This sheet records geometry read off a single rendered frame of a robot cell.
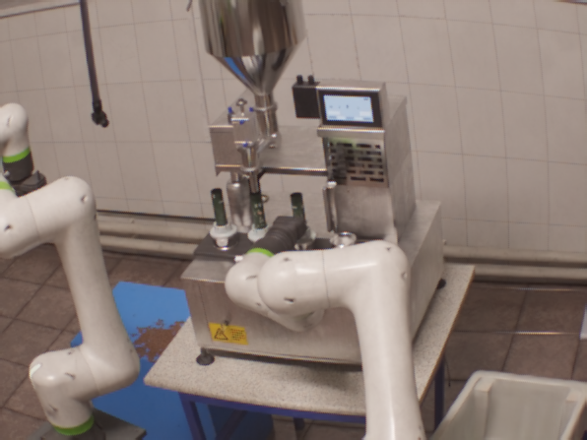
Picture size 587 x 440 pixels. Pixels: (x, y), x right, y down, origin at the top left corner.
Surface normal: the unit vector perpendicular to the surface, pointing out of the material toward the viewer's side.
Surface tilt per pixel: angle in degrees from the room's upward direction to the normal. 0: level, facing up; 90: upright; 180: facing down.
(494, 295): 0
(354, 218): 90
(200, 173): 90
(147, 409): 90
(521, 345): 0
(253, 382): 0
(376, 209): 90
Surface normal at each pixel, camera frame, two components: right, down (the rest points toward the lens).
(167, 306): -0.13, -0.87
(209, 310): -0.35, 0.48
